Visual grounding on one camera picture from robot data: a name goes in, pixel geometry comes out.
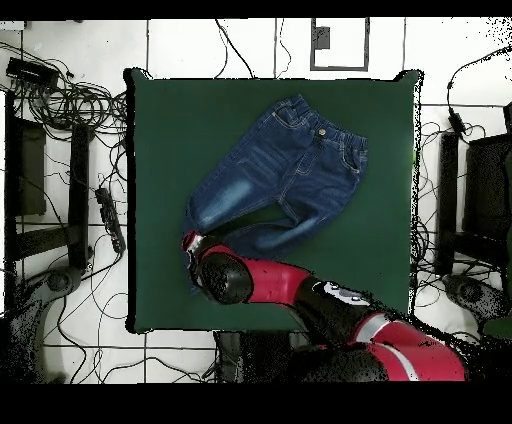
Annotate black rectangular box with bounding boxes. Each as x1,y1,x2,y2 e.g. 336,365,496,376
6,56,61,88

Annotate dark green table cloth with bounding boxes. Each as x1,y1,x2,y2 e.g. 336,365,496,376
124,67,424,335

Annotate black metal stand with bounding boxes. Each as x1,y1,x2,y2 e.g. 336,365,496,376
3,90,95,277
434,101,512,277

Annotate grey stand base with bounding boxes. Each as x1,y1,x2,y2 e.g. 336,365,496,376
5,265,86,383

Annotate grey square floor frame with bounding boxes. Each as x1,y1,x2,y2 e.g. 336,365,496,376
309,17,370,72

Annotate dark stand base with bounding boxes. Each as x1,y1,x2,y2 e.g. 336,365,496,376
441,272,511,321

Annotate black power adapter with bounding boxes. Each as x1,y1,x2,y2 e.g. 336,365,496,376
446,112,466,134

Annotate tangled black cables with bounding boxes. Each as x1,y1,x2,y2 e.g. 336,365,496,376
0,41,129,137

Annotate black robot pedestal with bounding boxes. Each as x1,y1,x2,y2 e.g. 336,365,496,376
213,330,311,383

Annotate blue denim jeans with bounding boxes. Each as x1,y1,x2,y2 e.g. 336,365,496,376
181,93,369,298

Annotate black power strip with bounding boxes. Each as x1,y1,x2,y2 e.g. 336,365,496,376
94,186,128,255

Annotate small grey square plate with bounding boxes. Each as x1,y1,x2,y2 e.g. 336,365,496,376
312,25,332,50

